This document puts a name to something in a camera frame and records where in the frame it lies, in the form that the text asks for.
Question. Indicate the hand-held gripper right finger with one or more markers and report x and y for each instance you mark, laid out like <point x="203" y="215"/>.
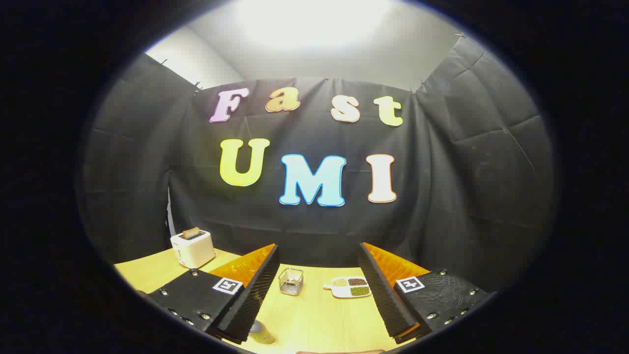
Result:
<point x="383" y="295"/>

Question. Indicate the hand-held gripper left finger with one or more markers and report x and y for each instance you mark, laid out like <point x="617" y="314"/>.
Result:
<point x="255" y="290"/>

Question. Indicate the silver bottle with green label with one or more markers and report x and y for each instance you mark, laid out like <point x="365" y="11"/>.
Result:
<point x="260" y="333"/>

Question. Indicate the white divided dish with beans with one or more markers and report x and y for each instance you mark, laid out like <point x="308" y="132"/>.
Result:
<point x="350" y="287"/>

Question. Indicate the wooden table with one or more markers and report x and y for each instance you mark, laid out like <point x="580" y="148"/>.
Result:
<point x="319" y="319"/>

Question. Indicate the cream toaster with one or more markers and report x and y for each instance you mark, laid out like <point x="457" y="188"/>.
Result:
<point x="194" y="250"/>

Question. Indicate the toast slice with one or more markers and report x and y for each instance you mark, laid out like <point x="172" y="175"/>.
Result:
<point x="191" y="232"/>

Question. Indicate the black backdrop cloth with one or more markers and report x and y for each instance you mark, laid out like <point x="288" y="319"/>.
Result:
<point x="442" y="196"/>

